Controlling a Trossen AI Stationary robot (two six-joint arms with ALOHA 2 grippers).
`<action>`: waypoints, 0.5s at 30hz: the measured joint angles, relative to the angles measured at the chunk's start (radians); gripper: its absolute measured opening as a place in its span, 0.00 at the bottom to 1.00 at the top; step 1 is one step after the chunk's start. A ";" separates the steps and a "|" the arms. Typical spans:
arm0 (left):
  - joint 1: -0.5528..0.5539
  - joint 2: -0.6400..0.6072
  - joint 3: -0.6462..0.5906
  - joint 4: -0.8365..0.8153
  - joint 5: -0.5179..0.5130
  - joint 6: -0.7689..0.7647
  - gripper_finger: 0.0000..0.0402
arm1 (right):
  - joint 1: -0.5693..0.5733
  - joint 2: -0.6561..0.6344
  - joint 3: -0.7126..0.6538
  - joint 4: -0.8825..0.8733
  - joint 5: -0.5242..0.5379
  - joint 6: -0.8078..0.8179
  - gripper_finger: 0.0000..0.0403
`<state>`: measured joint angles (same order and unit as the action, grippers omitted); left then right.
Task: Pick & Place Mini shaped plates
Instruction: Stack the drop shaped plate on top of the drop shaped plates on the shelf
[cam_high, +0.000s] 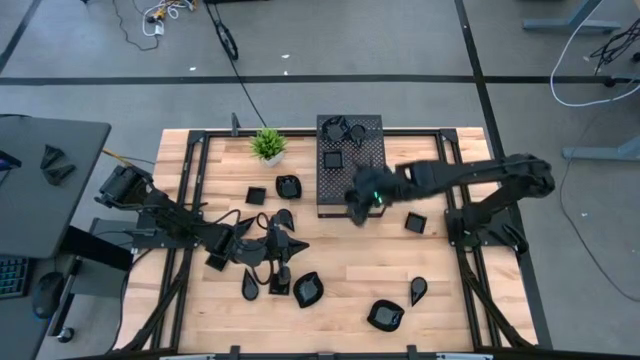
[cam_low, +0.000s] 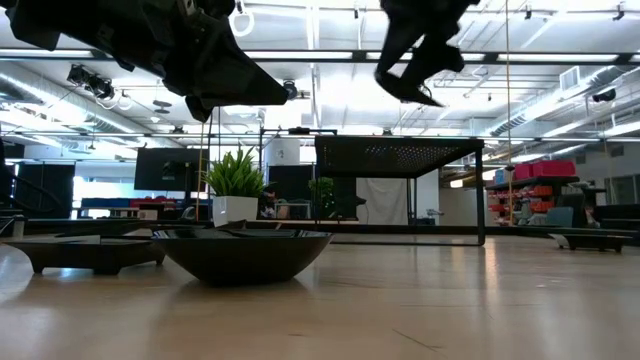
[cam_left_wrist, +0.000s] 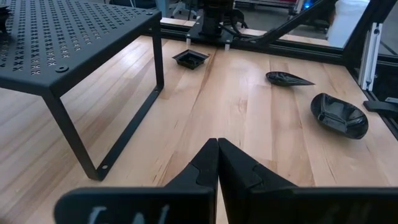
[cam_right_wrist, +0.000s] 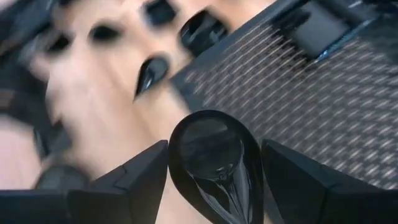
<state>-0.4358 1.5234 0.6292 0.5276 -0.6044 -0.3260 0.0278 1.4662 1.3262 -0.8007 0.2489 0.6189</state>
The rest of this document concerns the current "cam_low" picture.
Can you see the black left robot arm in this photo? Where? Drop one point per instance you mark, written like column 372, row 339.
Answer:
column 50, row 25

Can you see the black square mini plate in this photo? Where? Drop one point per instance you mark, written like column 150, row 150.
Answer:
column 595, row 242
column 90, row 255
column 175, row 227

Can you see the dark storage rack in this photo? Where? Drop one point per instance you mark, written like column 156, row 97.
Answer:
column 550, row 180

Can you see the black overhead frame bar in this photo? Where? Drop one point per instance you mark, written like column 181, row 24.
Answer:
column 492, row 57

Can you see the white ceiling air vent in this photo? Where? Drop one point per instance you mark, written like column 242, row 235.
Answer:
column 570, row 79

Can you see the small red storage bin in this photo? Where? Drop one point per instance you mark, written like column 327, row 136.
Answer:
column 522, row 171

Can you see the dark cabinet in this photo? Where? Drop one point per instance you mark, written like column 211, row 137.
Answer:
column 45, row 190

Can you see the black ceiling spotlight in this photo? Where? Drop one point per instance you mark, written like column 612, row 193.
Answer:
column 412, row 92
column 102, row 87
column 294, row 92
column 604, row 95

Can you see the green plant in white pot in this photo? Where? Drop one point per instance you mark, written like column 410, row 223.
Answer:
column 235, row 210

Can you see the small dark green plant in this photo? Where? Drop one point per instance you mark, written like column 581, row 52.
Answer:
column 322, row 192

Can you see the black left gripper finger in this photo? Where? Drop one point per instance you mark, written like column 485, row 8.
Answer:
column 225, row 80
column 200, row 111

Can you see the large red storage bin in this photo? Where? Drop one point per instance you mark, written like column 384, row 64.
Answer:
column 552, row 169

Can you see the black perforated metal shelf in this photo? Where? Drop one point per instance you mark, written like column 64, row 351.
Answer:
column 390, row 157

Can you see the black monitor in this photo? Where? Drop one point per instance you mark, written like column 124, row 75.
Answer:
column 165, row 170

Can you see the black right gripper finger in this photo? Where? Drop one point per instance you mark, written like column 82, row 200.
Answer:
column 397, row 50
column 435, row 57

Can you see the black leaf-shaped mini plate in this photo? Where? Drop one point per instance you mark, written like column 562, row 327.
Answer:
column 240, row 260

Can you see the black teardrop mini plate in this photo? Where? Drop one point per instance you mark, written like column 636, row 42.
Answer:
column 405, row 95
column 237, row 226

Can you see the person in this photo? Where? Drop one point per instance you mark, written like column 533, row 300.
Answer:
column 270, row 207

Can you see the blue storage bin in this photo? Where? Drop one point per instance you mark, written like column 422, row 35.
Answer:
column 500, row 176

